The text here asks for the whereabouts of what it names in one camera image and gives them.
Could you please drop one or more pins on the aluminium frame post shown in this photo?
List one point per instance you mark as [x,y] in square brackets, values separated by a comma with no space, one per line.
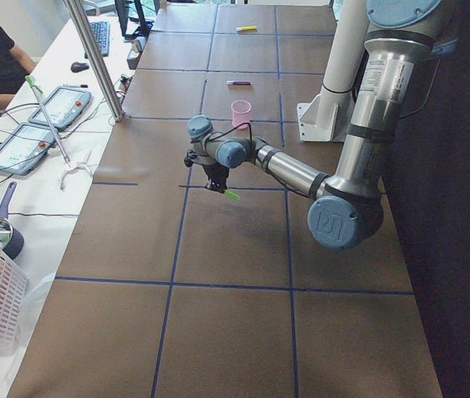
[82,26]

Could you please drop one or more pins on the black computer monitor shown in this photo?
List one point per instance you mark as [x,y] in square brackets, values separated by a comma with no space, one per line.
[132,22]

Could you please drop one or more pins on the yellow highlighter pen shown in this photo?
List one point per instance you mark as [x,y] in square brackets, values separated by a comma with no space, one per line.
[246,29]

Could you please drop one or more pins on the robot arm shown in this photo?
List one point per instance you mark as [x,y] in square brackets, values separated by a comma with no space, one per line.
[376,49]

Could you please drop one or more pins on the lower teach pendant tablet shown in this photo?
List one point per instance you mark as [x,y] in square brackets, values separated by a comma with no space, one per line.
[25,148]

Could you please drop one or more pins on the pink mesh pen holder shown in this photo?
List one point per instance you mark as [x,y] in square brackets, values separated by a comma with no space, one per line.
[240,114]

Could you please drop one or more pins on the teach pendant tablet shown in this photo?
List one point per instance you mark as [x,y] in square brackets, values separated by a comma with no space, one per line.
[65,105]
[25,148]

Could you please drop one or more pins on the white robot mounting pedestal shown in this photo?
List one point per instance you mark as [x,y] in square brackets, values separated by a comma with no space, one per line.
[327,117]

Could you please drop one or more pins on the black keyboard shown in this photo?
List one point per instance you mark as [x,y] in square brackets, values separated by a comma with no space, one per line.
[101,33]

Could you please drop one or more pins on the upper teach pendant tablet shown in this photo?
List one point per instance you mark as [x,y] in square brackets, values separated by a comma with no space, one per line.
[65,105]

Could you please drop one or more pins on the green highlighter pen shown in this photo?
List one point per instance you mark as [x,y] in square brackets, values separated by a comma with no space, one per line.
[231,194]

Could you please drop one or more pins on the black computer mouse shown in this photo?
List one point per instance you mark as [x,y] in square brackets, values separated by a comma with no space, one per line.
[77,67]

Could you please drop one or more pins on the purple highlighter pen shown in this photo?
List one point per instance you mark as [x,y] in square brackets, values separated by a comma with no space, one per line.
[238,83]

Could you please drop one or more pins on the metal reacher grabber tool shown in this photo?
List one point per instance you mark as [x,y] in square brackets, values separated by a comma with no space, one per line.
[70,165]

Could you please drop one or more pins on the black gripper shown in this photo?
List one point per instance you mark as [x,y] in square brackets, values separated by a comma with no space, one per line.
[213,172]

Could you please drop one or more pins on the blue saucepan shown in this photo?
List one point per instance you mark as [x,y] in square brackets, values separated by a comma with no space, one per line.
[11,239]

